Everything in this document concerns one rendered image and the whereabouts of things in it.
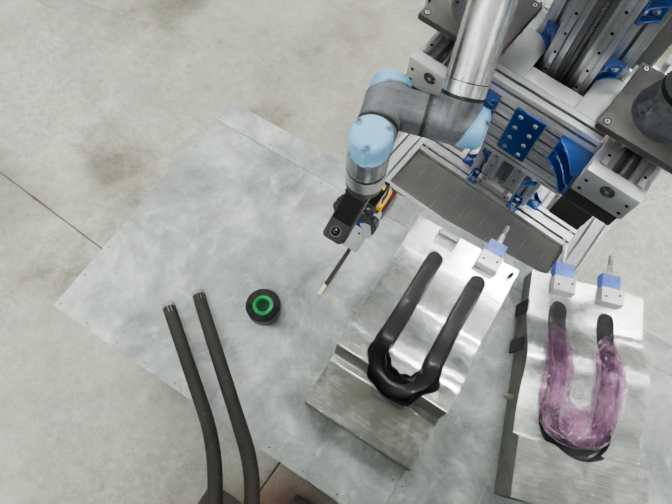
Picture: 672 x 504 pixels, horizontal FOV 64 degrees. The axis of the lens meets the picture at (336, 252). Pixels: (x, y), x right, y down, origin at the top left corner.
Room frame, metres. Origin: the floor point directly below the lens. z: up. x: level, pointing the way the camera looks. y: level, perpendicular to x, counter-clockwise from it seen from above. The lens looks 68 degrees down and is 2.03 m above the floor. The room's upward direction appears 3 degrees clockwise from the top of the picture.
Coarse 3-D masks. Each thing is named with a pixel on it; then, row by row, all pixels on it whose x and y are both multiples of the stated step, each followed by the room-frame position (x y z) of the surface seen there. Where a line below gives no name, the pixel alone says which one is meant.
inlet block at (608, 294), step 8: (608, 256) 0.49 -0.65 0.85; (608, 264) 0.47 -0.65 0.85; (608, 272) 0.45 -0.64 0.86; (600, 280) 0.43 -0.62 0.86; (608, 280) 0.42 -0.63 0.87; (616, 280) 0.43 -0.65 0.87; (600, 288) 0.40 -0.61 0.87; (608, 288) 0.40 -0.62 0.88; (616, 288) 0.41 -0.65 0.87; (600, 296) 0.38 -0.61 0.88; (608, 296) 0.38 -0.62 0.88; (616, 296) 0.38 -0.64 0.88; (600, 304) 0.37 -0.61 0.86; (608, 304) 0.37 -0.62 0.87; (616, 304) 0.36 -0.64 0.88
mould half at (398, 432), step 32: (416, 224) 0.53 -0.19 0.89; (416, 256) 0.45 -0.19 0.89; (448, 256) 0.45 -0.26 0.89; (384, 288) 0.37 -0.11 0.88; (448, 288) 0.38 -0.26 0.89; (352, 320) 0.28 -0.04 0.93; (384, 320) 0.29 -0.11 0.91; (416, 320) 0.30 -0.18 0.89; (480, 320) 0.31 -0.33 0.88; (352, 352) 0.21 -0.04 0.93; (416, 352) 0.22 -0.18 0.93; (320, 384) 0.16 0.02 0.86; (352, 384) 0.16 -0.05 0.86; (448, 384) 0.16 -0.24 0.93; (352, 416) 0.09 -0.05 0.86; (384, 416) 0.10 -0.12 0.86; (416, 416) 0.10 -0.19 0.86; (384, 448) 0.03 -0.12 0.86; (416, 448) 0.04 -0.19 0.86
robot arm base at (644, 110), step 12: (660, 84) 0.78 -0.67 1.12; (648, 96) 0.77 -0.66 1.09; (660, 96) 0.75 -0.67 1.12; (636, 108) 0.76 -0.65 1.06; (648, 108) 0.75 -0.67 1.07; (660, 108) 0.73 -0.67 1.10; (636, 120) 0.74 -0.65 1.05; (648, 120) 0.72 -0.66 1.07; (660, 120) 0.71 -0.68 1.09; (648, 132) 0.71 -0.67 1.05; (660, 132) 0.70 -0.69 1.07
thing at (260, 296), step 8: (256, 296) 0.35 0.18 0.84; (264, 296) 0.35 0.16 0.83; (272, 296) 0.35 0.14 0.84; (248, 304) 0.33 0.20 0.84; (256, 304) 0.33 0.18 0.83; (272, 304) 0.33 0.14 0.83; (280, 304) 0.34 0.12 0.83; (248, 312) 0.31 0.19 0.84; (256, 312) 0.31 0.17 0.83; (264, 312) 0.31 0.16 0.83; (272, 312) 0.31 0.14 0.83; (280, 312) 0.32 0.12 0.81; (256, 320) 0.29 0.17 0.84; (264, 320) 0.29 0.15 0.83; (272, 320) 0.30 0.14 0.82
